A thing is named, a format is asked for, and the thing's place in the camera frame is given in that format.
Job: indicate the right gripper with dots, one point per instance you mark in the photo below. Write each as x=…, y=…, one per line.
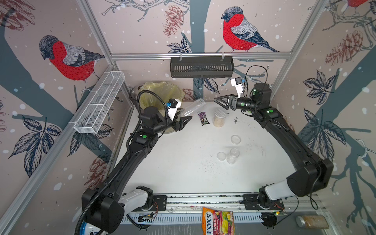
x=231, y=104

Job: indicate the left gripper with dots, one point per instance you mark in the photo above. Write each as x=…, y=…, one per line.
x=180, y=125

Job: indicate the wide jar patterned lid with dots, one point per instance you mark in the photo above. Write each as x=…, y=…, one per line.
x=219, y=117

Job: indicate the clear jar lid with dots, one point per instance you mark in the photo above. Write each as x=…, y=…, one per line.
x=235, y=139
x=221, y=156

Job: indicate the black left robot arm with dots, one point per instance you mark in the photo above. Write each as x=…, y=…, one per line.
x=106, y=205

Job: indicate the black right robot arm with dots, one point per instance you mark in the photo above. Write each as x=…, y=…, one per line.
x=312, y=173

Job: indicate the purple candy packet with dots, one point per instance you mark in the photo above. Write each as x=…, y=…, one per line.
x=203, y=118

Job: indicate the bin with yellow bag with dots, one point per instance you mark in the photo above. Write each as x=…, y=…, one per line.
x=165, y=90

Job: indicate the black hanging basket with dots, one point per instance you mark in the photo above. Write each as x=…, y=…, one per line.
x=202, y=67

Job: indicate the grey metal bowl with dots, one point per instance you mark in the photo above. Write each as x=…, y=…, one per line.
x=133, y=95

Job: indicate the Fox's candy bag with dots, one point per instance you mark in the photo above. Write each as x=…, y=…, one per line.
x=216, y=222

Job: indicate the white blue-lid container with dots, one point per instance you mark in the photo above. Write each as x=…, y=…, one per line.
x=88, y=229

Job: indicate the grain-filled jar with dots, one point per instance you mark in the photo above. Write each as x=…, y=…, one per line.
x=312, y=222

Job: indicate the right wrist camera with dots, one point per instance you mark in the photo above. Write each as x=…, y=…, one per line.
x=238, y=83

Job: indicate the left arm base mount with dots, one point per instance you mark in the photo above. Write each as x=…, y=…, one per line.
x=143, y=199

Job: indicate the white wire shelf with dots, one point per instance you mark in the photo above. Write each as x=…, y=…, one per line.
x=96, y=111

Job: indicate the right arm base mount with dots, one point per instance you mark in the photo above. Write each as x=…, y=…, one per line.
x=256, y=201

